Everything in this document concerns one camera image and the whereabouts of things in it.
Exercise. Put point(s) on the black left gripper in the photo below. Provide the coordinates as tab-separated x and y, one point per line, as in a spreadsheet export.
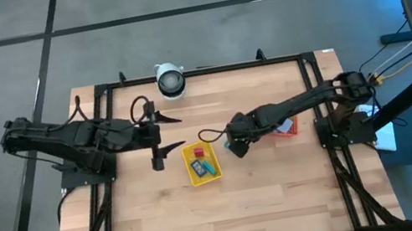
148	136

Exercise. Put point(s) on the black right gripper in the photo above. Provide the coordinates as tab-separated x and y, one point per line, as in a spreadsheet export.
244	128

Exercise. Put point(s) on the yellow plastic basket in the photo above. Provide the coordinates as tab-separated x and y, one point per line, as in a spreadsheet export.
189	154

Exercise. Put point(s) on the red small box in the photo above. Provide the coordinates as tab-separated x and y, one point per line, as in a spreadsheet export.
199	152

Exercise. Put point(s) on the purple white small box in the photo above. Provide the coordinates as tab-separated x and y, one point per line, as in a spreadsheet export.
285	126

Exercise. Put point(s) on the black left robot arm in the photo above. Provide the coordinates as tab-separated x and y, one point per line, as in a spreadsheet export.
65	136

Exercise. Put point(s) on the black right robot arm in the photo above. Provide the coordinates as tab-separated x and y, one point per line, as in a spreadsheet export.
297	104

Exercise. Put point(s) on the orange plastic basket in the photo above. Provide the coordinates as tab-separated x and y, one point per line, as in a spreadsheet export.
284	135

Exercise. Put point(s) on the white paper sheet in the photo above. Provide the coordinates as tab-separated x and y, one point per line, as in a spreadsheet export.
386	139

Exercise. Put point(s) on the white cylindrical camera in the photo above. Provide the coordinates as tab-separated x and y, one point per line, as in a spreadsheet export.
170	81

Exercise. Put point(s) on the black aluminium table frame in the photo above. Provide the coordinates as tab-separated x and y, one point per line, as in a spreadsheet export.
223	68

